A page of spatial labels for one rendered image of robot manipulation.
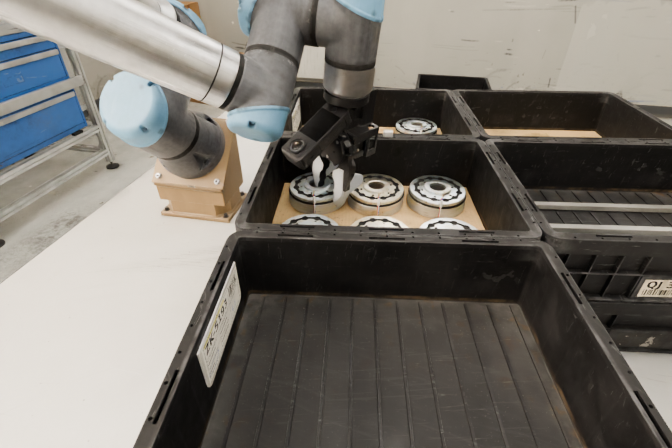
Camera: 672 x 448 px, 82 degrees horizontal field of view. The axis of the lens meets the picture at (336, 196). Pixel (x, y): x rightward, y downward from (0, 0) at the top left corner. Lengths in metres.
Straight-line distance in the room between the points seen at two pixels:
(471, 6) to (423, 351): 3.41
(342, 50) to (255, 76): 0.13
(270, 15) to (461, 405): 0.51
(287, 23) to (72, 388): 0.60
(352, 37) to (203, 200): 0.53
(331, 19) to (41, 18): 0.31
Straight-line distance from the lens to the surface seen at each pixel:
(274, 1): 0.57
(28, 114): 2.54
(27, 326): 0.86
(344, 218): 0.68
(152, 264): 0.86
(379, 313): 0.53
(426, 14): 3.73
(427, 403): 0.47
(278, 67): 0.52
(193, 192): 0.92
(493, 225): 0.67
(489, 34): 3.78
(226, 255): 0.48
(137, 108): 0.73
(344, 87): 0.57
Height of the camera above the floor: 1.24
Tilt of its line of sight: 33 degrees down
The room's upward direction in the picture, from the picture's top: straight up
